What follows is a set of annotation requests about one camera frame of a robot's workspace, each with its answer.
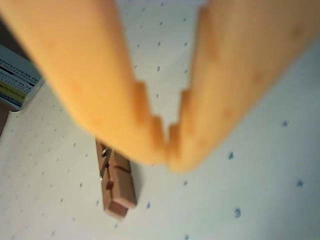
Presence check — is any white dotted mat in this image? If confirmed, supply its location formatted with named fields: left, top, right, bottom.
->
left=0, top=0, right=320, bottom=240

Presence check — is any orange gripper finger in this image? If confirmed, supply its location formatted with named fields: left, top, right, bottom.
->
left=167, top=0, right=320, bottom=174
left=0, top=0, right=168, bottom=166

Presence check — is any white box with printed stripes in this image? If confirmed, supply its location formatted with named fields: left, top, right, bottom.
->
left=0, top=44, right=46, bottom=113

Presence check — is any brown wooden clothespin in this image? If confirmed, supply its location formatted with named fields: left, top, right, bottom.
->
left=94, top=136, right=139, bottom=221

